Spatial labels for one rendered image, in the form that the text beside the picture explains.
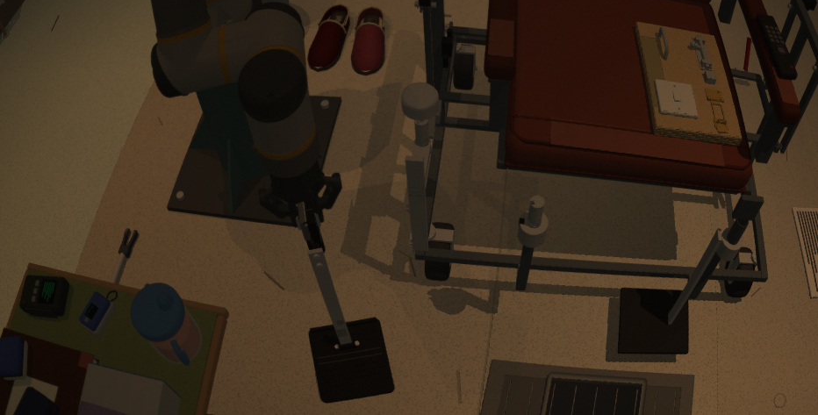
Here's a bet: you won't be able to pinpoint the jug with blue lid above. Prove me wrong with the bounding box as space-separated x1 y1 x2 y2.
131 283 203 367

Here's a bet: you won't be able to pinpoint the wicker activity board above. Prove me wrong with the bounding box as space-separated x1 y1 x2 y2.
634 20 744 147

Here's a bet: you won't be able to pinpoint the grey box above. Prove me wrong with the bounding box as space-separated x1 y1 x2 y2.
76 363 182 415

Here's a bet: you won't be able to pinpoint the grey floor grille mat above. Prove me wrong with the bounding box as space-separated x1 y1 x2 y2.
479 359 697 415

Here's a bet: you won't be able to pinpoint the blue book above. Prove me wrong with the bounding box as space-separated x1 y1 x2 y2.
0 335 30 382

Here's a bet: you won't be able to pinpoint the grey pliers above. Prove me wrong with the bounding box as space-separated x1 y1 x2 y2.
113 228 140 286

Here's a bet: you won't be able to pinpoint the light grey upright post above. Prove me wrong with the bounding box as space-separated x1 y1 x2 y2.
406 145 438 258

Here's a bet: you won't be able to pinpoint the grey post with white collar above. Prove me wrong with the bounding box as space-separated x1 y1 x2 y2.
514 194 549 293

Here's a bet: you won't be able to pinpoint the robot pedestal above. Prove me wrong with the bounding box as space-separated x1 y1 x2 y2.
167 0 341 228

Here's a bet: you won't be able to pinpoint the black remote control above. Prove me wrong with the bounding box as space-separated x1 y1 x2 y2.
757 13 800 82

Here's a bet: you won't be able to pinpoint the white floor vent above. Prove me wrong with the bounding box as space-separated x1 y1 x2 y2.
792 207 818 299

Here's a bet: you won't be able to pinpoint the black clock radio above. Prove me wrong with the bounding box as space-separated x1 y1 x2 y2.
18 274 71 319

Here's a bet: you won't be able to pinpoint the red slipper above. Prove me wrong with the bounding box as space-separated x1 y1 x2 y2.
307 4 351 73
351 6 386 76

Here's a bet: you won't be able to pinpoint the blue pocket device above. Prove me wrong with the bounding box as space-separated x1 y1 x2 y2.
79 290 120 333

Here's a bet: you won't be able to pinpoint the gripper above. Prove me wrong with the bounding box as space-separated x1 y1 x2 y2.
257 171 344 221

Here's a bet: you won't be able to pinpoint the red gliding chair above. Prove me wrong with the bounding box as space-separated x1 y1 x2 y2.
408 0 818 299

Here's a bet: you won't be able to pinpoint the wooden table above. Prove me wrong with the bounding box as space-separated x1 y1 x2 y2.
0 262 230 415

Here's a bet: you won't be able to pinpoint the black and grey footrest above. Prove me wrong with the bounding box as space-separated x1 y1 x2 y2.
295 201 396 404
618 194 764 355

